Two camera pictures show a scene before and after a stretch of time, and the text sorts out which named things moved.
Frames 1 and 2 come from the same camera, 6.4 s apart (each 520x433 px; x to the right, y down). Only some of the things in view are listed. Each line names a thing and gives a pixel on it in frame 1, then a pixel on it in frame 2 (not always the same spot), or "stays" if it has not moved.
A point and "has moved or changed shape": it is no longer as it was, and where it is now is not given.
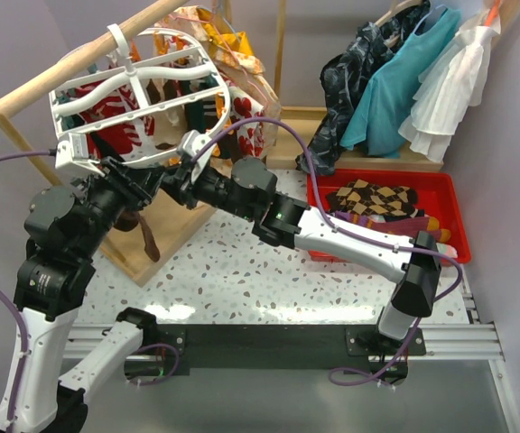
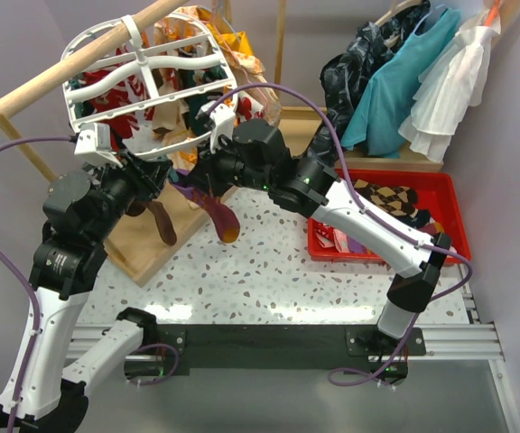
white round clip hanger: [171, 92] has moved or changed shape
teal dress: [392, 97] stays
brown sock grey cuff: [150, 246] -> [165, 227]
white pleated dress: [452, 80] stays
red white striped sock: [125, 139] -> [129, 90]
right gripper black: [178, 182] -> [204, 173]
